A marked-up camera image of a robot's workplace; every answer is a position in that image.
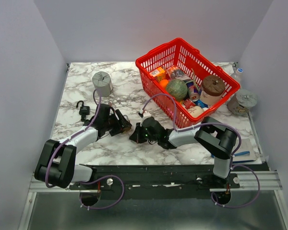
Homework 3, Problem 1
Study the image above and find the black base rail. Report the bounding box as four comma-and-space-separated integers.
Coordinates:
70, 165, 240, 199

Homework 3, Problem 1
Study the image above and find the clear plastic snack bag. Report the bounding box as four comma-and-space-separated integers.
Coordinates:
166, 65, 185, 80

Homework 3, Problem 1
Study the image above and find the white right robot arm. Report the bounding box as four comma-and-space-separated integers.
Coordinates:
129, 116, 241, 188

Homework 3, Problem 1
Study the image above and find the red bull drink can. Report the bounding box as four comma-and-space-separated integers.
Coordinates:
188, 85, 200, 102

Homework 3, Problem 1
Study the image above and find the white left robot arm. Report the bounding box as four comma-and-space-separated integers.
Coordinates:
34, 103, 132, 189

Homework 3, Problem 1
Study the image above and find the orange yellow snack box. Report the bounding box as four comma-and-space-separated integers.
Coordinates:
149, 67, 166, 82

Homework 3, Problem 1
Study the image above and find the green netted melon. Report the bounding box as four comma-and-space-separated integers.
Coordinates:
166, 79, 188, 102

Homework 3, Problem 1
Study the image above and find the grey roll on right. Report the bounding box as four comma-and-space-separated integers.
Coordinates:
227, 89, 258, 115

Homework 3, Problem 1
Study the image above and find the clear water bottle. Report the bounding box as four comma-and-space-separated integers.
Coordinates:
231, 68, 243, 89

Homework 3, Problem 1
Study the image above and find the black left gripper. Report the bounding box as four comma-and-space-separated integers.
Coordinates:
104, 109, 132, 136

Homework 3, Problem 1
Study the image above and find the grey wrapped toilet roll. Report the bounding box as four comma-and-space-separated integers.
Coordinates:
92, 71, 113, 97

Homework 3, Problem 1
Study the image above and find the black padlock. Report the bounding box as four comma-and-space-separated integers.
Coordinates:
76, 101, 90, 116

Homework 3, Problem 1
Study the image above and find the brown wrapped toilet roll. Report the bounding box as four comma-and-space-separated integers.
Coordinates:
200, 75, 225, 106

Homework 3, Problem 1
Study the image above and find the red plastic shopping basket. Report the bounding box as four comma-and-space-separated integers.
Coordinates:
135, 38, 240, 128

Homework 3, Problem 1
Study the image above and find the blue razor package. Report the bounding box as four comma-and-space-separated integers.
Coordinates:
233, 139, 257, 163

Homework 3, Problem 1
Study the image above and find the brass padlock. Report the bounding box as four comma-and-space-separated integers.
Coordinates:
122, 115, 132, 132

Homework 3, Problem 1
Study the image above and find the orange ball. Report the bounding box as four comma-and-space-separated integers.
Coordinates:
159, 79, 169, 89

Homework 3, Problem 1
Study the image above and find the black headed key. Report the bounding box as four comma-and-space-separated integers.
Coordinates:
81, 115, 86, 122

